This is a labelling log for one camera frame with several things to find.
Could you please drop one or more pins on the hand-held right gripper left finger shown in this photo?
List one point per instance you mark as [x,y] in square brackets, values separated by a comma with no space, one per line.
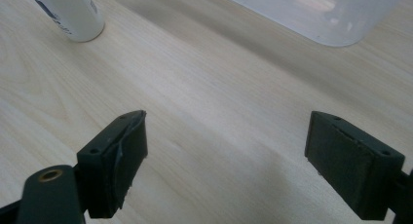
[110,165]

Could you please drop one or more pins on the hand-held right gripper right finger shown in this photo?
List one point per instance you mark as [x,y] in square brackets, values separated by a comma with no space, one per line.
[350,165]

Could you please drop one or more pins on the clear plastic container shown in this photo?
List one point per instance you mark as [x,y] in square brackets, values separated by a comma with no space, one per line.
[311,13]

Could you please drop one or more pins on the white bottle with printed label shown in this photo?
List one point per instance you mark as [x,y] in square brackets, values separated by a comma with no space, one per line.
[73,11]

